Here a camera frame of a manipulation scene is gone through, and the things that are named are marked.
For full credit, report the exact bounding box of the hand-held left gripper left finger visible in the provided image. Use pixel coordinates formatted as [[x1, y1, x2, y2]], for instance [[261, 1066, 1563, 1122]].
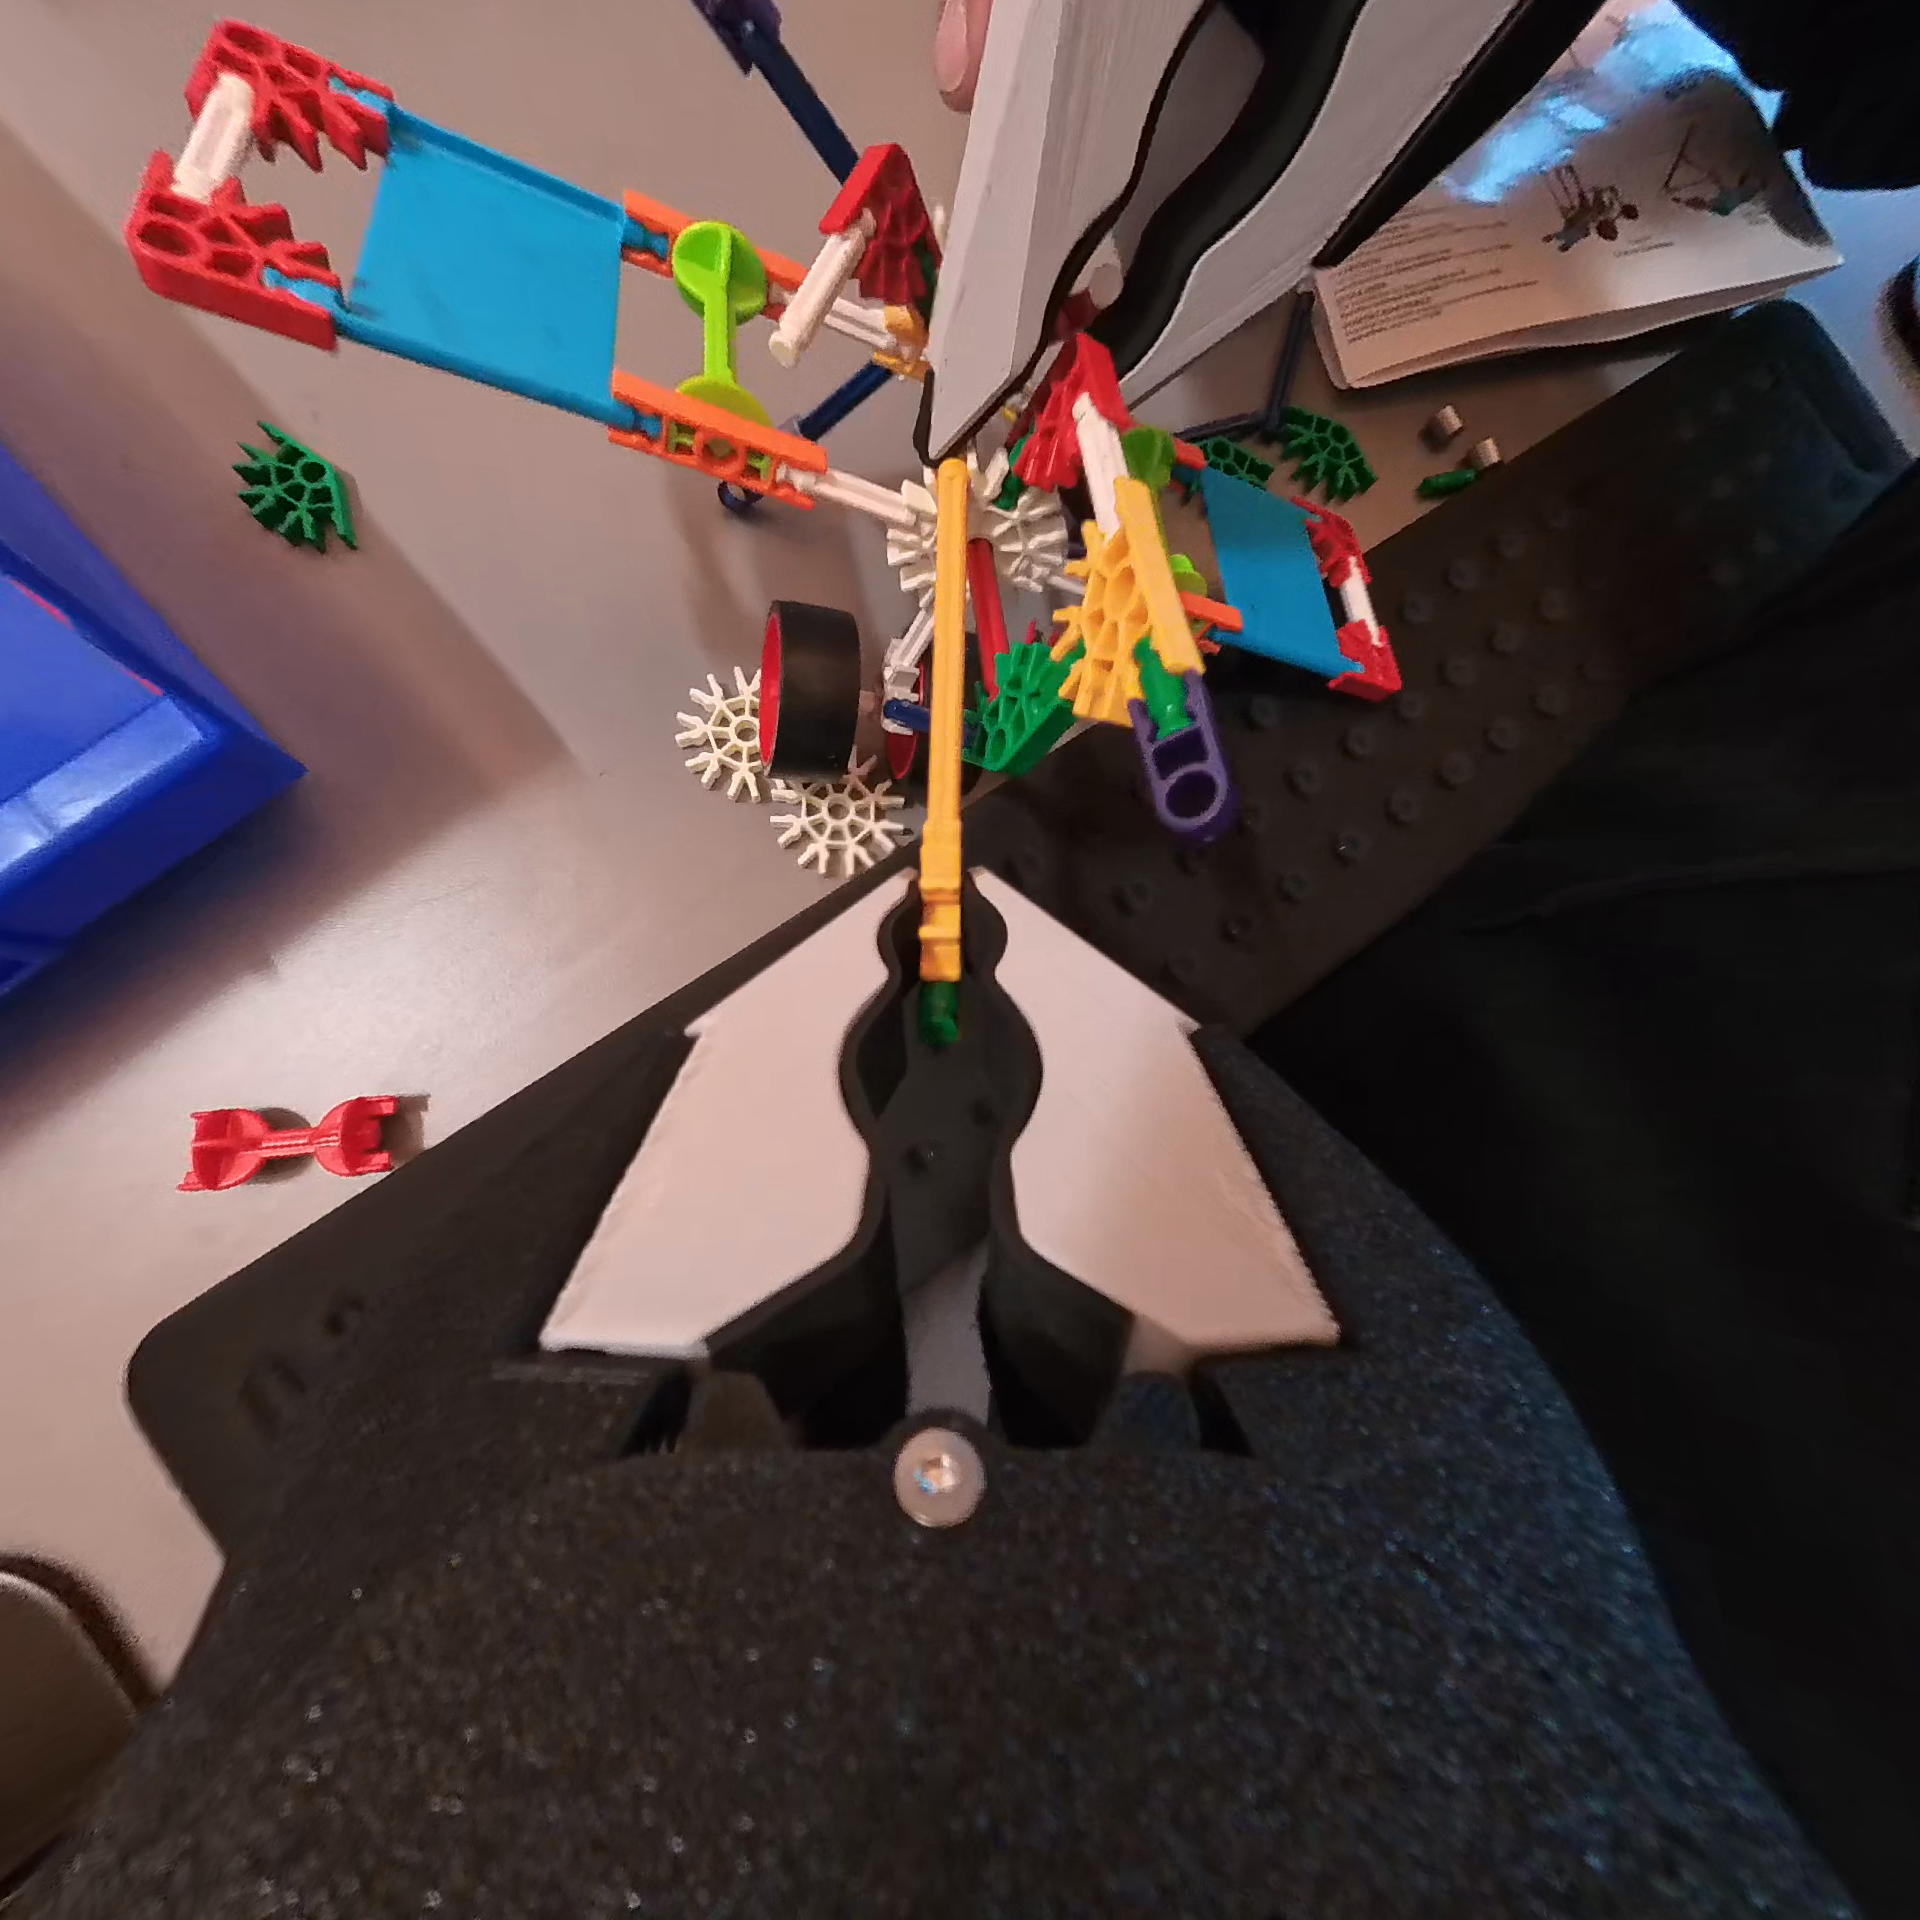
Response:
[[539, 871, 917, 1361]]

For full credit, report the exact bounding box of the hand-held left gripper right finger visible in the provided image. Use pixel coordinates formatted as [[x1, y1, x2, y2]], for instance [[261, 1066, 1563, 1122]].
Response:
[[967, 866, 1338, 1365]]

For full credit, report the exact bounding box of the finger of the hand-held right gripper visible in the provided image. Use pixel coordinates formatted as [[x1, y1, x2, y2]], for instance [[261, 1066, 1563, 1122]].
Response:
[[919, 0, 1267, 459], [1118, 0, 1525, 404]]

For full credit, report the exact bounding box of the orange rod with green tip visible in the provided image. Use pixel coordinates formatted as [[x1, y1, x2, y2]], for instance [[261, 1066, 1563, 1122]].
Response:
[[913, 457, 973, 1049]]

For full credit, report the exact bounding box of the colourful construction toy model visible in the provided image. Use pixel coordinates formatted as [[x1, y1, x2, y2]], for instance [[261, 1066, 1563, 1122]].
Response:
[[127, 0, 1403, 849]]

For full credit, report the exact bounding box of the person's right forearm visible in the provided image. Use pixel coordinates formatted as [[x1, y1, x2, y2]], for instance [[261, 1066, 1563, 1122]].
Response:
[[1669, 0, 1920, 190]]

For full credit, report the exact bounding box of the building ideas booklet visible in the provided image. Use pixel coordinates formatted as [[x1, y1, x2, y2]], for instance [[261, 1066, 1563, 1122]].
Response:
[[1310, 45, 1843, 393]]

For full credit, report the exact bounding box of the white snowflake connector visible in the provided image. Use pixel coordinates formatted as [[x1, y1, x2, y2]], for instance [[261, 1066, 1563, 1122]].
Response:
[[673, 667, 775, 799], [767, 765, 909, 875]]

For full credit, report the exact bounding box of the red bow-shaped connector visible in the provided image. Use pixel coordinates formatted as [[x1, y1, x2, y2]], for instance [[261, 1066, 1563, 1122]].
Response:
[[181, 1094, 405, 1193]]

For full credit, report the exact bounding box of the black dotted rubber mat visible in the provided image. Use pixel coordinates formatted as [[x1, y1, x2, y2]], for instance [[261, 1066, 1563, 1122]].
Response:
[[127, 300, 1920, 1920]]

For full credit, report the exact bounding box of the blue plastic bin with tag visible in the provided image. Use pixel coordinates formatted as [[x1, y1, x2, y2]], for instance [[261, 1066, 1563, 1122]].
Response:
[[0, 442, 307, 999]]

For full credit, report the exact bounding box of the small green fan connector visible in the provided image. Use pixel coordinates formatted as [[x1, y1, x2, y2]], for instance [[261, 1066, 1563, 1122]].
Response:
[[231, 422, 359, 553]]

